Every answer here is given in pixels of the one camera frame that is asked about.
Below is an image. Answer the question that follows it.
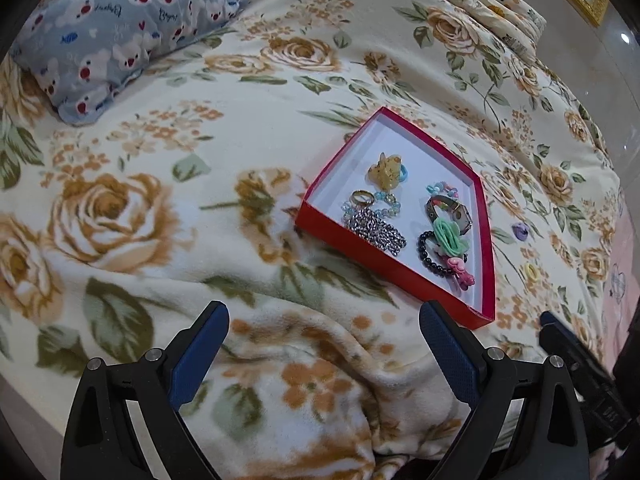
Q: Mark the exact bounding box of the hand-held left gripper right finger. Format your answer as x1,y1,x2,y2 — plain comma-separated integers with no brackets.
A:
419,301,591,480

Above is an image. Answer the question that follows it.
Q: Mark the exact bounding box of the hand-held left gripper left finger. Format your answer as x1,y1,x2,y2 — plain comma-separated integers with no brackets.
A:
60,301,231,480

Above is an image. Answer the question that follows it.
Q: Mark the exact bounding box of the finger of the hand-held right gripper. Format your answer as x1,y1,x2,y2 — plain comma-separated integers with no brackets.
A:
539,310,617,396

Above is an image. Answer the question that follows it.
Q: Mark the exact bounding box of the brown strap wristwatch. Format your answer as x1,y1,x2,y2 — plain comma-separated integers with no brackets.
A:
425,194,473,235

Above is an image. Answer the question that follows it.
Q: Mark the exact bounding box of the yellow floral hair claw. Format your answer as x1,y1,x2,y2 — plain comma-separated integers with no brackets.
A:
367,152,403,183

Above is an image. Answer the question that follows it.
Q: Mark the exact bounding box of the red shallow box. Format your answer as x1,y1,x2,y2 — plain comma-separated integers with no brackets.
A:
294,106,497,330

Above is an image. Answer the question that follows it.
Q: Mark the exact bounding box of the pink hair clip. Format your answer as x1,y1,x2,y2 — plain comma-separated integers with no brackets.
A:
445,256,476,291

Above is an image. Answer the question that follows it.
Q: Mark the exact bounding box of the pink cloth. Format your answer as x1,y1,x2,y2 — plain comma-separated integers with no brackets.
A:
597,205,640,480

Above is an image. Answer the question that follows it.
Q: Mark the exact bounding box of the green scrunchie flower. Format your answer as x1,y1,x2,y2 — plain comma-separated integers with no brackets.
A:
431,217,472,256

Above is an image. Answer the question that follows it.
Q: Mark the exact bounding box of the cream floral blanket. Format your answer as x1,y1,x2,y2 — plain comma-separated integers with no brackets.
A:
0,0,626,480

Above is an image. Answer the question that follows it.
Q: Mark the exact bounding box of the blue bear print pillow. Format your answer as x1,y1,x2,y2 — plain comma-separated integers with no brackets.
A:
10,0,253,126

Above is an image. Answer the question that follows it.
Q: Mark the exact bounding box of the black bead bracelet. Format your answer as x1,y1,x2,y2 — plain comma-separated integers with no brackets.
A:
417,230,468,278

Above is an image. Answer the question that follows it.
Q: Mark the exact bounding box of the silver chain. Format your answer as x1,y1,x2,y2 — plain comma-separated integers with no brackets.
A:
342,207,408,258

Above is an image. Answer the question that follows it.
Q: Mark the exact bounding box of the light blue bead bracelet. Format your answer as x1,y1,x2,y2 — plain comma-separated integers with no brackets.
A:
342,189,402,218

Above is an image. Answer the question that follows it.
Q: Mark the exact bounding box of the colourful bead bracelet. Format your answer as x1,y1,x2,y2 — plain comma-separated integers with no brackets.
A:
426,180,463,206

